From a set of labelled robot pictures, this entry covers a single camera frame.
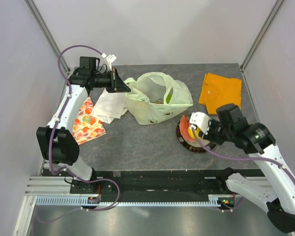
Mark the aluminium frame post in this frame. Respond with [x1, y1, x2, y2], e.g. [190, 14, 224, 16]
[240, 0, 285, 73]
[23, 0, 72, 74]

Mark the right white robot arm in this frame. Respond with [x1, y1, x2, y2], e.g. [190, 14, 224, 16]
[201, 104, 295, 233]

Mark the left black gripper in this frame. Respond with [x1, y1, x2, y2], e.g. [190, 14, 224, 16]
[91, 68, 131, 93]

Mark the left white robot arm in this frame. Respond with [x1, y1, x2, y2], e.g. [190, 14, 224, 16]
[36, 57, 131, 193]

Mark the left aluminium frame post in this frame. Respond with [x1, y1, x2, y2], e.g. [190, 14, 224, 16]
[23, 0, 72, 74]

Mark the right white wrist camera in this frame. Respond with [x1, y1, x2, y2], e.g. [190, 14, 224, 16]
[189, 112, 212, 135]

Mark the aluminium front rail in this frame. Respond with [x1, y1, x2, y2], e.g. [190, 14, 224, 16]
[25, 177, 274, 196]

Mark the purple cable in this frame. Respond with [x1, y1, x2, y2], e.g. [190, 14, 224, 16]
[34, 44, 121, 223]
[191, 125, 295, 213]

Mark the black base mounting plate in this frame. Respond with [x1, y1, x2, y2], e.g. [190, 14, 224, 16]
[64, 170, 234, 196]

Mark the orange red fake fruit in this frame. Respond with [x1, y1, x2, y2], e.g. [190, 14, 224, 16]
[179, 115, 192, 143]

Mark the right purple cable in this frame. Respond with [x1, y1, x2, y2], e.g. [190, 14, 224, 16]
[191, 125, 295, 213]

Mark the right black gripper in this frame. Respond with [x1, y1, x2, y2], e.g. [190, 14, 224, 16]
[198, 117, 234, 146]

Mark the yellow fake fruit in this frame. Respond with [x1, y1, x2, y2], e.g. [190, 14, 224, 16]
[188, 127, 201, 142]

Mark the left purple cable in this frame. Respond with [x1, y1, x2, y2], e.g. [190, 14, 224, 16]
[34, 44, 121, 223]

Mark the orange floral cloth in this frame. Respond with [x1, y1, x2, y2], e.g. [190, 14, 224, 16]
[53, 96, 107, 146]

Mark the green fake fruit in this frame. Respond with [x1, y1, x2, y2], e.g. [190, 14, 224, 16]
[163, 94, 173, 104]

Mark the grey slotted cable duct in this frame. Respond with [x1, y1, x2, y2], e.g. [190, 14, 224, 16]
[35, 194, 236, 207]

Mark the orange folded cloth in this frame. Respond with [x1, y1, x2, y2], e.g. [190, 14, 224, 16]
[199, 73, 242, 115]

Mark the light green plastic bag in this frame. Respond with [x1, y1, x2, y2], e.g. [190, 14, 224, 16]
[124, 72, 193, 125]

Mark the right aluminium frame post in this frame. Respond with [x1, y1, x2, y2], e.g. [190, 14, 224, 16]
[240, 0, 285, 73]

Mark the white crumpled cloth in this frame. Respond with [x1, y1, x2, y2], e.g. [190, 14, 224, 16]
[91, 89, 128, 124]

